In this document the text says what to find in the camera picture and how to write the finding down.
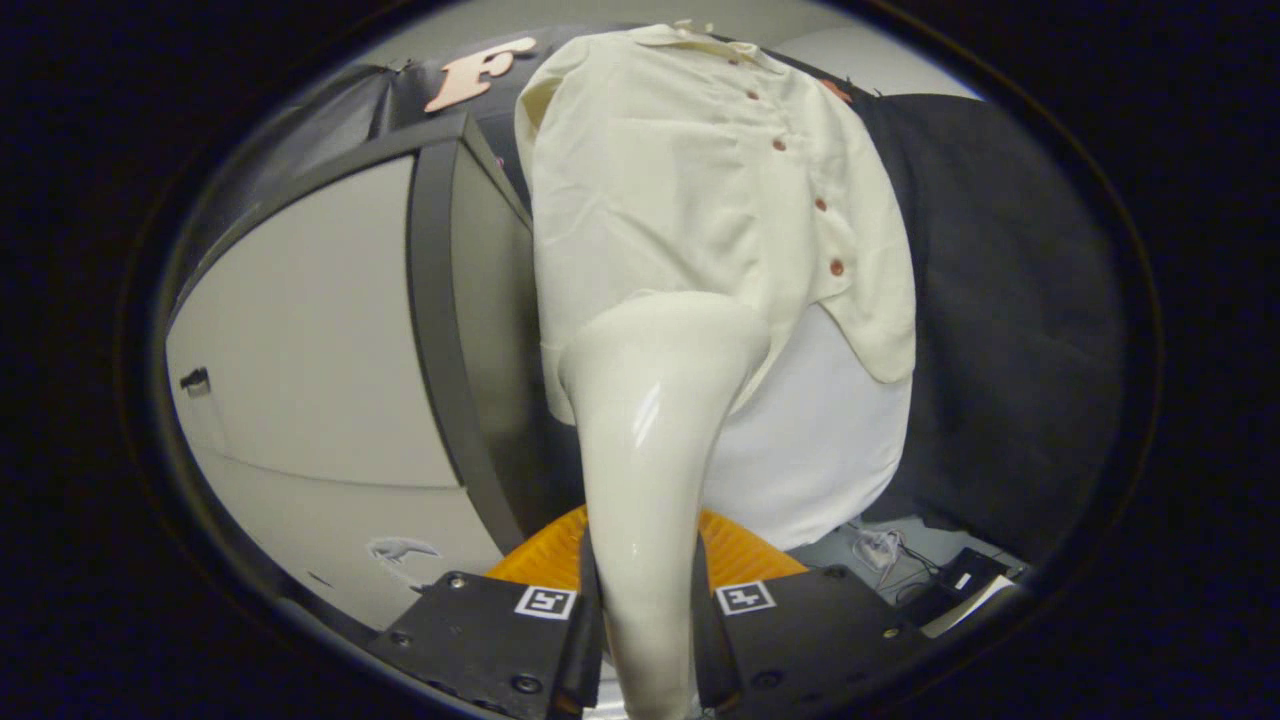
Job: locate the black backdrop cloth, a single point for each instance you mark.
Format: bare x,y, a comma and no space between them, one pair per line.
1000,300

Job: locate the white garment steamer head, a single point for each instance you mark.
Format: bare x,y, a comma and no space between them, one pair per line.
650,430

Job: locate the black power adapter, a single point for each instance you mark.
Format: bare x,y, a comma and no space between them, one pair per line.
965,575

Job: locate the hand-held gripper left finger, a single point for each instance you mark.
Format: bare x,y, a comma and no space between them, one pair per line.
480,635

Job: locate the white dress form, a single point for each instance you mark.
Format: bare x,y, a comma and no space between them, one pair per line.
820,450

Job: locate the cream button shirt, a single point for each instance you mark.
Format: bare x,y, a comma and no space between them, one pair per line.
680,200

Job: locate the grey drawer cabinet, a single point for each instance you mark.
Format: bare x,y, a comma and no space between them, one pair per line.
300,350

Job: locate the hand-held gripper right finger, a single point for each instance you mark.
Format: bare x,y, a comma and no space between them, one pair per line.
810,635

